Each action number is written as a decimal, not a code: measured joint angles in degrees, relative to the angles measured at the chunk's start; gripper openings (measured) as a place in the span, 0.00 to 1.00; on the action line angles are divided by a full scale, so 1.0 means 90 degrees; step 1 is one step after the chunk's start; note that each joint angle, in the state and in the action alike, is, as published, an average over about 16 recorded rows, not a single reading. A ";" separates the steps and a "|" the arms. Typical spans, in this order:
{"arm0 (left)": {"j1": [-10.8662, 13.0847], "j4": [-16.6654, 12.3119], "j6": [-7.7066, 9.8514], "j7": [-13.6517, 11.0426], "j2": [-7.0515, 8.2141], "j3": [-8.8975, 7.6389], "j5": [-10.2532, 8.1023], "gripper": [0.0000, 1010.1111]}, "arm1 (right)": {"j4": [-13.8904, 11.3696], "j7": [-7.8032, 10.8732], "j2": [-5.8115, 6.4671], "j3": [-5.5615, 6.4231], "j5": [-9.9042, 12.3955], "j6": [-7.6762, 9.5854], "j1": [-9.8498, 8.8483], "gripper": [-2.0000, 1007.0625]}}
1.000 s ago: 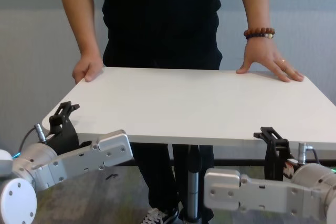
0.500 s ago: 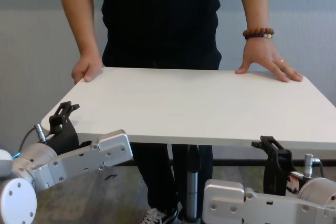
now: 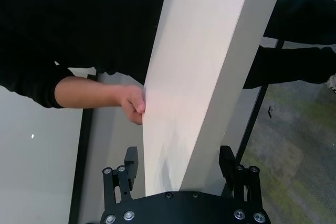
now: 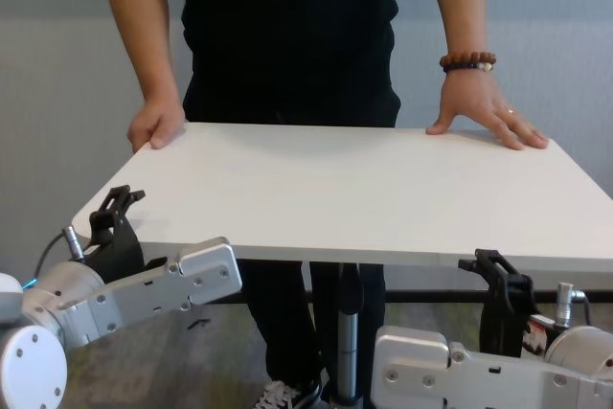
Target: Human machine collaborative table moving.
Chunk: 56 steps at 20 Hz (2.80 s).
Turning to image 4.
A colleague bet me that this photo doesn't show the right wrist connector cable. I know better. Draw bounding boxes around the right wrist connector cable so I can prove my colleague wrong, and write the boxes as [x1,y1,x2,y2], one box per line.
[555,283,595,329]

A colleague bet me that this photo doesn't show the left wrist connector cable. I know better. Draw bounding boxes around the left wrist connector cable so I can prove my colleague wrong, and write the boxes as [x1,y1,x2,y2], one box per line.
[33,225,90,285]

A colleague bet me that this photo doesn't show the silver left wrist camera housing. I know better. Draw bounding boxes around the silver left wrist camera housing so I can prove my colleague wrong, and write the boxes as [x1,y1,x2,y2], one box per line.
[61,236,244,348]

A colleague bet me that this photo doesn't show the dark purple bead bracelet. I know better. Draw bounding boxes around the dark purple bead bracelet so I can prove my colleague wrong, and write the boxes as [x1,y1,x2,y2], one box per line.
[443,61,494,76]

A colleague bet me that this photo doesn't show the white pedestal rolling table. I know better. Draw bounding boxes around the white pedestal rolling table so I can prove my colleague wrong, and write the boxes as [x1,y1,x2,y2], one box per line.
[71,121,613,409]

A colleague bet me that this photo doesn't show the wrist connector cable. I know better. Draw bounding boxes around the wrist connector cable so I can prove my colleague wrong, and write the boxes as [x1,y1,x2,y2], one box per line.
[33,225,90,285]
[555,283,595,329]

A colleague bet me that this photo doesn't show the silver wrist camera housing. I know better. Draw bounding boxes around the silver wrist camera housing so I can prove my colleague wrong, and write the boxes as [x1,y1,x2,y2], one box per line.
[61,236,244,348]
[371,326,613,409]

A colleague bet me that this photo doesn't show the brown wooden bead bracelet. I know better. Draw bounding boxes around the brown wooden bead bracelet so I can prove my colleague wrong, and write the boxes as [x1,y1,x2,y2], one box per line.
[439,51,498,70]

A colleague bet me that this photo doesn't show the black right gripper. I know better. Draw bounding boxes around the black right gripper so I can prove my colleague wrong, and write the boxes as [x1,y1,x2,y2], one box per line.
[458,249,552,360]

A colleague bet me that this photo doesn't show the person's left hand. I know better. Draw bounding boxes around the person's left hand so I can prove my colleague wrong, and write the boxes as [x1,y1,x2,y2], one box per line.
[425,72,550,151]

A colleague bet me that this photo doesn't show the person's right hand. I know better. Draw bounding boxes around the person's right hand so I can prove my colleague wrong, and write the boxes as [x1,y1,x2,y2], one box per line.
[126,100,187,154]

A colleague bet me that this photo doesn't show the person's right forearm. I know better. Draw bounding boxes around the person's right forearm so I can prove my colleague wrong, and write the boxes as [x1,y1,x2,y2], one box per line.
[105,0,186,111]

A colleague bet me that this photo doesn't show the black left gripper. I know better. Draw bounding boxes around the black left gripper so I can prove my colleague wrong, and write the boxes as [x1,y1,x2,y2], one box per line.
[80,186,169,285]

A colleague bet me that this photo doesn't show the person in black clothes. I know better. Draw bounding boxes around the person in black clothes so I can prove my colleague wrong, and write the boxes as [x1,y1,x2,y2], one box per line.
[98,0,401,130]

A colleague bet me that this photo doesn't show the black white canvas sneaker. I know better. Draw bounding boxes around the black white canvas sneaker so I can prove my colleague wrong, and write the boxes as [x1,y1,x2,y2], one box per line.
[252,378,322,409]

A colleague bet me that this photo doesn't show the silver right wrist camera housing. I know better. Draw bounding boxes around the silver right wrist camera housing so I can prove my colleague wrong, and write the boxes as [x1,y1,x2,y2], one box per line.
[371,326,613,409]

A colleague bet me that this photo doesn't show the person's left forearm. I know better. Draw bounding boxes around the person's left forearm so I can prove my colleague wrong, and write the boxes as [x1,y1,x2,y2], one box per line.
[428,0,489,63]

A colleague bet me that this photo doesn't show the black trousers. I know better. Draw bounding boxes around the black trousers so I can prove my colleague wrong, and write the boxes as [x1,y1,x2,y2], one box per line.
[238,260,387,409]

